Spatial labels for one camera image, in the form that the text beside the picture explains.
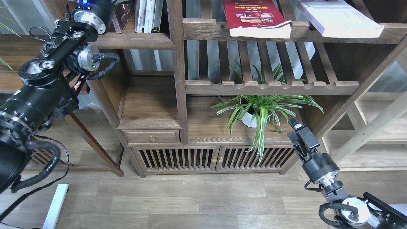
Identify light wooden shelf frame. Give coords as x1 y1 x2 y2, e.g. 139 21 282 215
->
316 48 407 172

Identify white lavender paperback book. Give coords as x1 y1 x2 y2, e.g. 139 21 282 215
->
297 0 385 38

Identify white floor stand leg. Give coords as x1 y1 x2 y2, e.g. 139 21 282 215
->
42 183 69 229

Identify green leaf at left edge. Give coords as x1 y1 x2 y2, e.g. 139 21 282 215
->
0 19 22 72

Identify maroon book Chinese characters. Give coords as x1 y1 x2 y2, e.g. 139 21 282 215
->
112 0 135 33

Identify white plant pot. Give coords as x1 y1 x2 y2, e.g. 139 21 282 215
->
241 109 257 128

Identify dark green upright book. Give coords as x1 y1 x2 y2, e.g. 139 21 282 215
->
152 0 164 33

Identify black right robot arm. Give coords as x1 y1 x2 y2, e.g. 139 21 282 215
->
288 118 407 229

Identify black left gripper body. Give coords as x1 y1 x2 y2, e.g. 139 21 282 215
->
72 0 128 35

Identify red paperback book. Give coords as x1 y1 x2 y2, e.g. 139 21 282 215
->
223 0 291 39

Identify white upright book left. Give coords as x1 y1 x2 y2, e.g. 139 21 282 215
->
134 0 147 33

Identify white upright book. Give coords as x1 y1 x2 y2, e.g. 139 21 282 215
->
134 0 147 33
143 0 155 33

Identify dark wooden bookshelf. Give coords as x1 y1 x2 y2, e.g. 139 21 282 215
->
88 0 406 178

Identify green spider plant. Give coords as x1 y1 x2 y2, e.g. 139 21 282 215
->
204 60 324 164

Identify white upright book middle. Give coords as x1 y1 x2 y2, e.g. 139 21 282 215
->
143 0 155 33

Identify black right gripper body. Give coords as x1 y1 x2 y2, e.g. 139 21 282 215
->
288 126 340 184

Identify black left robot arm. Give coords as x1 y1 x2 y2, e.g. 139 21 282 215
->
0 0 123 193

